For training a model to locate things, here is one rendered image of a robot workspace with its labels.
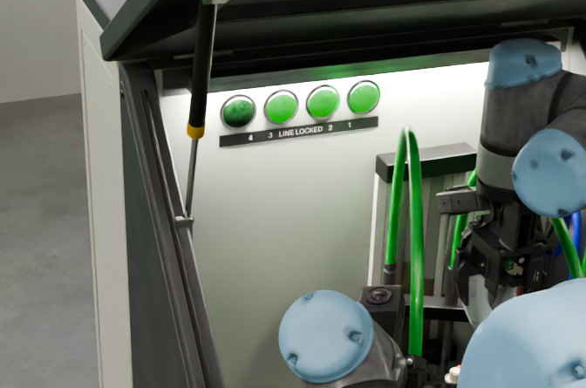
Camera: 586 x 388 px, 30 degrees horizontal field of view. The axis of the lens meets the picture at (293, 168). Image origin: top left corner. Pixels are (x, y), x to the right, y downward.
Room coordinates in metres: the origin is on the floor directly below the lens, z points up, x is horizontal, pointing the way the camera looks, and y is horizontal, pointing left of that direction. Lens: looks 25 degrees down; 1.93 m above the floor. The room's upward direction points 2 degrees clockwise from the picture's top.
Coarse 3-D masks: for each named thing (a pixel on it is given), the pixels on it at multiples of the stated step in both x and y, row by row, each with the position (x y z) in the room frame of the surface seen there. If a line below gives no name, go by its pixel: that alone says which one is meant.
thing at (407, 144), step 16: (400, 144) 1.26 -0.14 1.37; (416, 144) 1.15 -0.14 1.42; (400, 160) 1.28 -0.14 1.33; (416, 160) 1.11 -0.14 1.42; (400, 176) 1.30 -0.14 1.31; (416, 176) 1.09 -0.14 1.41; (400, 192) 1.31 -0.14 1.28; (416, 192) 1.07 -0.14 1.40; (416, 208) 1.05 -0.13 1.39; (416, 224) 1.03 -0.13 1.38; (416, 240) 1.02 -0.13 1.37; (416, 256) 1.00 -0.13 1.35; (416, 272) 0.99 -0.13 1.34; (416, 288) 0.98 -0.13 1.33; (416, 304) 0.97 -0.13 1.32; (416, 320) 0.96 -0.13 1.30; (416, 336) 0.96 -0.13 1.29; (416, 352) 0.95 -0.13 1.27
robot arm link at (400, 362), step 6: (396, 348) 0.82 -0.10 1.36; (396, 354) 0.82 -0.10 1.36; (396, 360) 0.80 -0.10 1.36; (402, 360) 0.80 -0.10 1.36; (396, 366) 0.80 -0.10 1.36; (402, 366) 0.80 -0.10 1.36; (396, 372) 0.81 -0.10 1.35; (402, 372) 0.81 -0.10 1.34; (396, 378) 0.80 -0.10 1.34; (402, 378) 0.81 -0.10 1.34
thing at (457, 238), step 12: (468, 180) 1.30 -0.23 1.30; (456, 228) 1.31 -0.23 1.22; (564, 228) 1.11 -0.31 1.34; (456, 240) 1.31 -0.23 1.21; (564, 240) 1.10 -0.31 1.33; (564, 252) 1.09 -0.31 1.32; (576, 252) 1.09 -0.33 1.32; (576, 264) 1.07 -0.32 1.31; (576, 276) 1.07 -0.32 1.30; (456, 300) 1.31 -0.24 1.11
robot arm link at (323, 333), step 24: (288, 312) 0.76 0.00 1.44; (312, 312) 0.75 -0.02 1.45; (336, 312) 0.74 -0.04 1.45; (360, 312) 0.75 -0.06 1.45; (288, 336) 0.74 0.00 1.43; (312, 336) 0.73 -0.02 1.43; (336, 336) 0.73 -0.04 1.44; (360, 336) 0.73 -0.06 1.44; (384, 336) 0.79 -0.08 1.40; (288, 360) 0.73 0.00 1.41; (312, 360) 0.72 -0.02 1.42; (336, 360) 0.71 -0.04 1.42; (360, 360) 0.72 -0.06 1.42; (384, 360) 0.74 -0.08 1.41; (312, 384) 0.73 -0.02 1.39; (336, 384) 0.72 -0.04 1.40
